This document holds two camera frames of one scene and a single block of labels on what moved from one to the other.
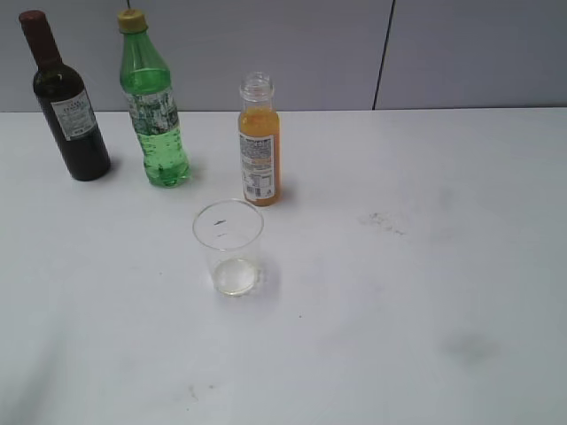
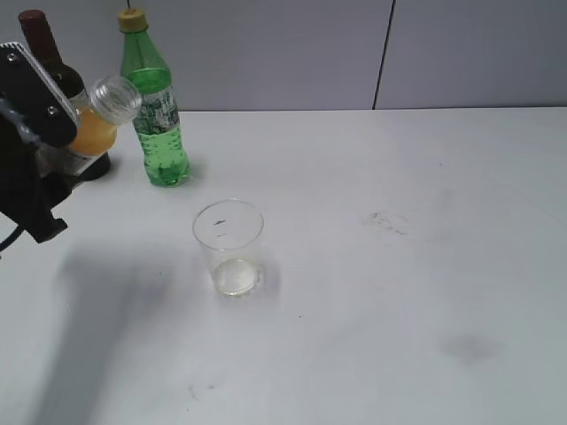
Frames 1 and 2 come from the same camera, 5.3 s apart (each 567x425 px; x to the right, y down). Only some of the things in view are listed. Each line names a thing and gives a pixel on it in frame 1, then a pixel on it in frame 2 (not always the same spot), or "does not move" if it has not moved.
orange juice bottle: (260, 141) → (111, 102)
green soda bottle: (144, 75) does not move
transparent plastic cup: (230, 233) does not move
